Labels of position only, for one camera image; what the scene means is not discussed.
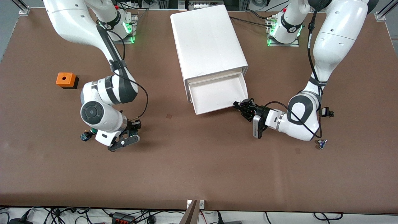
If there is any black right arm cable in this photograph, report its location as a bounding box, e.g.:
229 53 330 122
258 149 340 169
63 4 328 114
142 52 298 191
99 25 149 123

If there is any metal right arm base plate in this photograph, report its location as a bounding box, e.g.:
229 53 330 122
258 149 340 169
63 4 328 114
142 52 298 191
103 14 138 44

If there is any black looped cable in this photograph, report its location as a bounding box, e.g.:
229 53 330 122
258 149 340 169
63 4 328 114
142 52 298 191
313 212 344 221

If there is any black power strip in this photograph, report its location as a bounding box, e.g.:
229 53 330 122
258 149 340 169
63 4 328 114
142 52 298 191
111 212 136 224

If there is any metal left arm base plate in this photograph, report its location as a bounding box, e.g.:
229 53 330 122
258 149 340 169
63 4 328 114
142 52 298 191
267 16 300 47

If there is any green push button switch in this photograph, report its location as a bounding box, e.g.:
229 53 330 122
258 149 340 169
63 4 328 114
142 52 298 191
80 127 97 142

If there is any black cable behind cabinet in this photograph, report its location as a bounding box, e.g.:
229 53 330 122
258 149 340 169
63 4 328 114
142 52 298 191
229 16 277 29
245 9 275 21

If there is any brown camera post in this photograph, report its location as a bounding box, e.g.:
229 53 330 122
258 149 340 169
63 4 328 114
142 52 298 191
179 200 200 224

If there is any white drawer cabinet housing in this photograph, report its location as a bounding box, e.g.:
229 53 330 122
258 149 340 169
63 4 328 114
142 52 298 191
170 5 249 103

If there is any orange box with hole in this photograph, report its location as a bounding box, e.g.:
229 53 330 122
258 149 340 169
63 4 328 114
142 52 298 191
56 72 79 90

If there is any white plastic drawer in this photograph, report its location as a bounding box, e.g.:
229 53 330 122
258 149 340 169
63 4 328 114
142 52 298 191
186 71 249 115

